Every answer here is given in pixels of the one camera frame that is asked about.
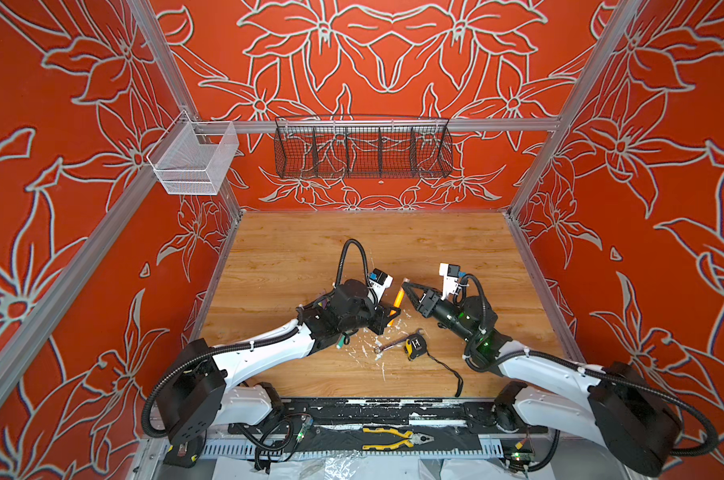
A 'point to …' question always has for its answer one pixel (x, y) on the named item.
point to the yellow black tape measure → (415, 346)
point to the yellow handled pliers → (410, 438)
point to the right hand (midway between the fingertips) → (400, 287)
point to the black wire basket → (351, 146)
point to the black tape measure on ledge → (184, 449)
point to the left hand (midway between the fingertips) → (399, 308)
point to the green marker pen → (340, 344)
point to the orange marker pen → (396, 304)
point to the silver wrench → (419, 331)
